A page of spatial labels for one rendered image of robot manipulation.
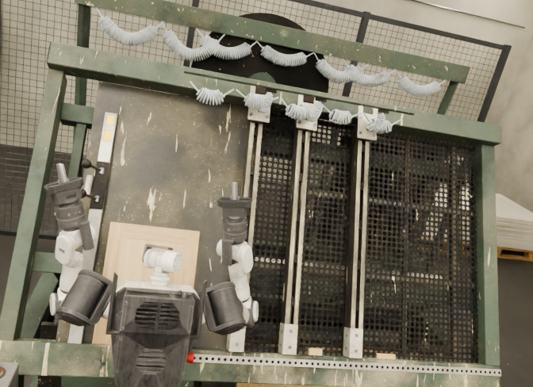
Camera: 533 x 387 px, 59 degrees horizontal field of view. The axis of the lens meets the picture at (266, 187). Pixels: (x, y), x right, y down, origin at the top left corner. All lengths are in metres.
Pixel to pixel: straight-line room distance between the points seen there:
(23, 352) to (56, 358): 0.12
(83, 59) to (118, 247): 0.81
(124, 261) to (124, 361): 0.68
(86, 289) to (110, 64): 1.02
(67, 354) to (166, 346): 0.69
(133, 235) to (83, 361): 0.52
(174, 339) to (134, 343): 0.11
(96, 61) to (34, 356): 1.20
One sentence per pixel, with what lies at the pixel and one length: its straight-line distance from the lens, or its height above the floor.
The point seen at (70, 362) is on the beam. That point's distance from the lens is 2.07.
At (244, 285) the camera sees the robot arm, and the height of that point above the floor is 1.27.
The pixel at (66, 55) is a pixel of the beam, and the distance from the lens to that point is 2.22.
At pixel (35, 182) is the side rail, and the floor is 1.42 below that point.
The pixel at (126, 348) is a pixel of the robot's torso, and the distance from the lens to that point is 1.46.
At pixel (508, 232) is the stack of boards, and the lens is 6.76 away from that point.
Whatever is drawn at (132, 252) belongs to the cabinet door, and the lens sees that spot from 2.07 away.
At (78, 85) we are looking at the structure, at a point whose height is 1.69.
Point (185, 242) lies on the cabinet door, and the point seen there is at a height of 1.26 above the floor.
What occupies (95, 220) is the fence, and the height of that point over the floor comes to 1.31.
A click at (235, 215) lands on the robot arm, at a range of 1.69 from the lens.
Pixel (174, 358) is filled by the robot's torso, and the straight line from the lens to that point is 1.47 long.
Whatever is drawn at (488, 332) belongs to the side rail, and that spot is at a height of 1.03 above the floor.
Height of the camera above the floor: 2.20
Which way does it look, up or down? 19 degrees down
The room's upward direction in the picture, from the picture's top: 12 degrees clockwise
